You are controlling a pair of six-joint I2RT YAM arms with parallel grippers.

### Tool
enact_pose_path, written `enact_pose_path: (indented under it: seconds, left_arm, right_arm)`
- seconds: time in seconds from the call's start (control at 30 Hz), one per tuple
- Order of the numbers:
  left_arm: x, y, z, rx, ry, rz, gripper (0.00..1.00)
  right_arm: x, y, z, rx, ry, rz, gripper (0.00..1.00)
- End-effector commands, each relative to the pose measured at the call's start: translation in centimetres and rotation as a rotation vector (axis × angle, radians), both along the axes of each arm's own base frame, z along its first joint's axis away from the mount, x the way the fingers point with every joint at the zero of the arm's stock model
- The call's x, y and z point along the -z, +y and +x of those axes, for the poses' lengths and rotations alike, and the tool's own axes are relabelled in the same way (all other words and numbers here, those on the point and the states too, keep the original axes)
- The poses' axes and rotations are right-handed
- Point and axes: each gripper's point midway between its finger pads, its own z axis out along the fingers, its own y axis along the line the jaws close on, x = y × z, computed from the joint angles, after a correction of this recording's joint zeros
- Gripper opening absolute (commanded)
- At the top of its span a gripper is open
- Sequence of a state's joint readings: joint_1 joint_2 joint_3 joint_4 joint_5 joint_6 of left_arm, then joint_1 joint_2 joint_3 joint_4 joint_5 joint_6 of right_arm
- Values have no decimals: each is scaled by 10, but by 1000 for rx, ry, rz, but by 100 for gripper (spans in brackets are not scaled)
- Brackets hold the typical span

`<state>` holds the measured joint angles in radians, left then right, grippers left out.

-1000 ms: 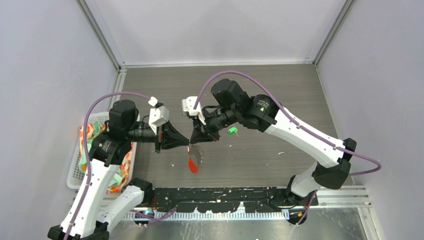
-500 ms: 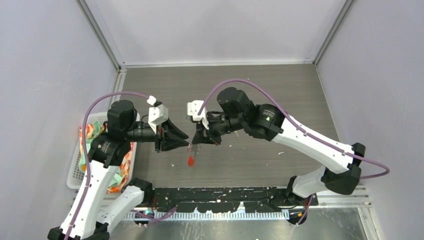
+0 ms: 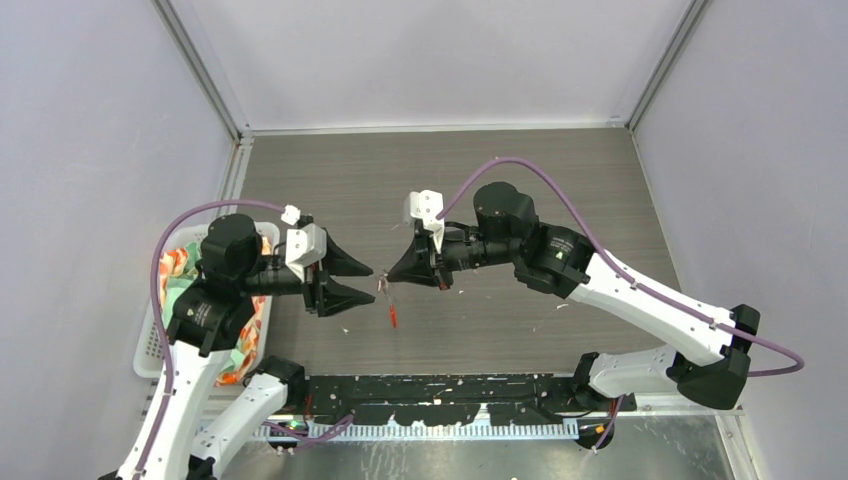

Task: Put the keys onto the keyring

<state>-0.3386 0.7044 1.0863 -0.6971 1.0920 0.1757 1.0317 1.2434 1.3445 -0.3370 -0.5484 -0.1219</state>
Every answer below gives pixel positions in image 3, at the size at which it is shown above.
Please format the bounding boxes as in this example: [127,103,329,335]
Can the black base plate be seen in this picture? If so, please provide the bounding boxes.
[278,373,614,426]

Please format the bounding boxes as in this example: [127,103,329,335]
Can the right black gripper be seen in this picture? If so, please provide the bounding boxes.
[387,224,518,290]

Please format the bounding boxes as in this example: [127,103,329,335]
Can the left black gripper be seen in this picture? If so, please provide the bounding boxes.
[241,229,376,312]

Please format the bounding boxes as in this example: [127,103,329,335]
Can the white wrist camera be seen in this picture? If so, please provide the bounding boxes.
[402,190,446,254]
[281,204,328,283]

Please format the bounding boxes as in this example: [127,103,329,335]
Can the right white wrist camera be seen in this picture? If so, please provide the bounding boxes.
[402,190,446,254]

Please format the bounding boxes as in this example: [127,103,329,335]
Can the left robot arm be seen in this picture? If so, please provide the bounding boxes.
[107,213,375,479]

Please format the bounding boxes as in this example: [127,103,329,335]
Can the white plastic basket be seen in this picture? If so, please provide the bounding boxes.
[134,224,273,379]

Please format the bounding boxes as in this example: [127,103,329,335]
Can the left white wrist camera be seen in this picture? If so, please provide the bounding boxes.
[281,204,328,283]

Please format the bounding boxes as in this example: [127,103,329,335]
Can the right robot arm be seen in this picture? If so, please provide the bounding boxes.
[387,182,760,411]

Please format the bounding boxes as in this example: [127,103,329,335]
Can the colourful patterned cloth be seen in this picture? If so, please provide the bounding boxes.
[158,241,271,387]

